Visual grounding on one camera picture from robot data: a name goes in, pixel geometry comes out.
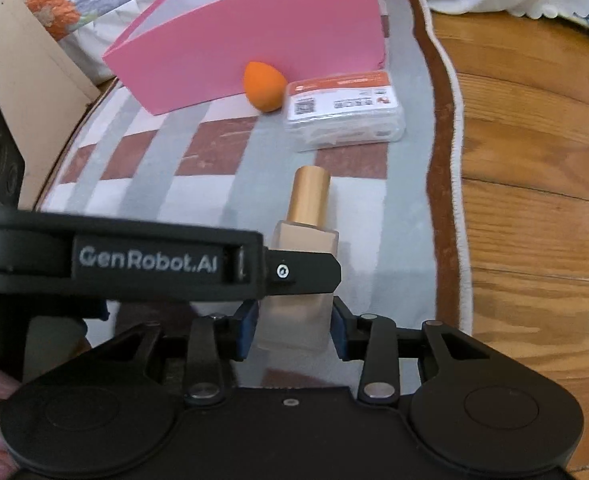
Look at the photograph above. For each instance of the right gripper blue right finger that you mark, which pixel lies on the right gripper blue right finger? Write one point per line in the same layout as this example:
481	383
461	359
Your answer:
372	340

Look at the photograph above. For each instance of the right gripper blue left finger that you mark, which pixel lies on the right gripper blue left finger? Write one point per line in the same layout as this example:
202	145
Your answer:
215	343

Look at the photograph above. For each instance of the foundation bottle gold cap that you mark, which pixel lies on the foundation bottle gold cap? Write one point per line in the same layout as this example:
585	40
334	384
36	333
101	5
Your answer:
297	316

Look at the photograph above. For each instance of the clear floss pick box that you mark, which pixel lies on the clear floss pick box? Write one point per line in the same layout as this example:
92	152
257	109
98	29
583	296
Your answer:
343	110

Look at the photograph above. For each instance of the orange makeup sponge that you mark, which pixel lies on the orange makeup sponge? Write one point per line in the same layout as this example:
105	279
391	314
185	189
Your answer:
264	87

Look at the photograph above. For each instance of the checkered cartoon rug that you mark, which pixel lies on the checkered cartoon rug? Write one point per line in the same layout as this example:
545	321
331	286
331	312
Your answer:
396	207

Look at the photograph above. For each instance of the beige wooden cabinet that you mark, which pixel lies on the beige wooden cabinet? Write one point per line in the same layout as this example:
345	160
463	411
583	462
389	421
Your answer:
43	95

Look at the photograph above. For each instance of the pink cardboard box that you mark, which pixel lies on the pink cardboard box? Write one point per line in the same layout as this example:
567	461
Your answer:
179	53

